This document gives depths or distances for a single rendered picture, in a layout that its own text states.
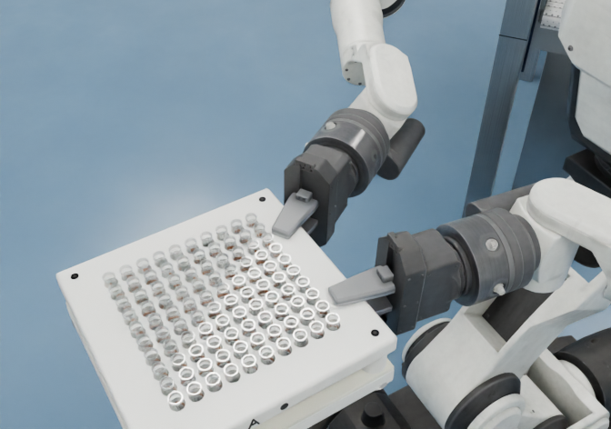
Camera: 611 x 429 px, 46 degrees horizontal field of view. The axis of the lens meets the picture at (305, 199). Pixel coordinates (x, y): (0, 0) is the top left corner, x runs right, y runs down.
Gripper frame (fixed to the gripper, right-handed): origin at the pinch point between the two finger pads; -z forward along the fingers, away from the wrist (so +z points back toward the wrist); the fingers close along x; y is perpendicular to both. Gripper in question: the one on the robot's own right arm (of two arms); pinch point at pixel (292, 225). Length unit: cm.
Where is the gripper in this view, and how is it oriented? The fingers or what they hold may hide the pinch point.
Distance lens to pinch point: 77.9
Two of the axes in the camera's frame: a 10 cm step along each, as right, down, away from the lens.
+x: -0.2, 7.4, 6.7
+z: 4.5, -5.9, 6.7
